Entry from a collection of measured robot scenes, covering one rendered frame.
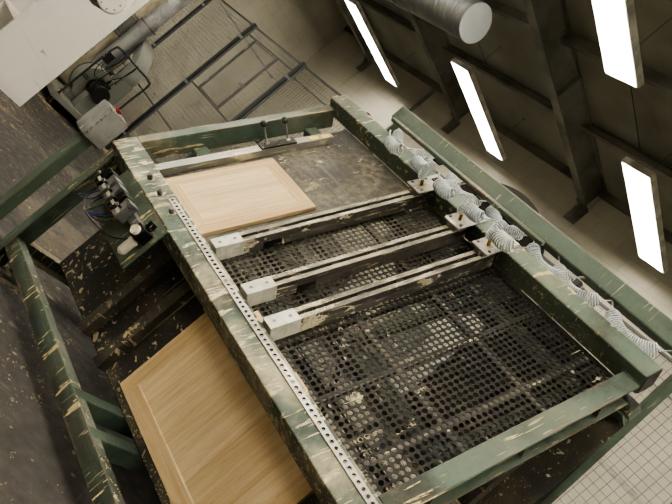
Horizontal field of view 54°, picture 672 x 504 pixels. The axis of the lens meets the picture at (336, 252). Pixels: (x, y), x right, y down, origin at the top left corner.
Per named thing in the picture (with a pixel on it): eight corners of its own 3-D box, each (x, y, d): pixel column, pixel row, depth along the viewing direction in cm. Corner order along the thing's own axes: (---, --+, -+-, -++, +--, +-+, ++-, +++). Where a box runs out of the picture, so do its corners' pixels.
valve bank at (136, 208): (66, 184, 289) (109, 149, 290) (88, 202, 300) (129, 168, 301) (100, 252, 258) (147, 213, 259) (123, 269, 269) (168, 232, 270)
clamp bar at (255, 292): (237, 294, 253) (239, 246, 238) (470, 225, 309) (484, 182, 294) (248, 311, 247) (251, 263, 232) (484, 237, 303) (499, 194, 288)
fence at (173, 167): (154, 171, 309) (154, 164, 306) (328, 138, 354) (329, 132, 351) (158, 177, 306) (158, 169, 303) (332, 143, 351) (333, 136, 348)
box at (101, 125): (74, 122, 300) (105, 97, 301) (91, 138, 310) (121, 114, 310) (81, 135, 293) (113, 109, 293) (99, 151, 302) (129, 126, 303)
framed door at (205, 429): (122, 385, 274) (119, 383, 272) (225, 300, 275) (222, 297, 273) (208, 581, 219) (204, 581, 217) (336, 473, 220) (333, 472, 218)
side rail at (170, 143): (137, 155, 328) (136, 136, 321) (327, 122, 380) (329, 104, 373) (141, 161, 324) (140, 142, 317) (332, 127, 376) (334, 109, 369)
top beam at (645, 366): (328, 112, 376) (330, 96, 370) (342, 110, 381) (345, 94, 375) (635, 395, 240) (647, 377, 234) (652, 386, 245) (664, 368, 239)
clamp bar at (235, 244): (207, 249, 271) (208, 202, 256) (433, 191, 327) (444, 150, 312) (217, 264, 265) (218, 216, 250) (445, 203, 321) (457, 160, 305)
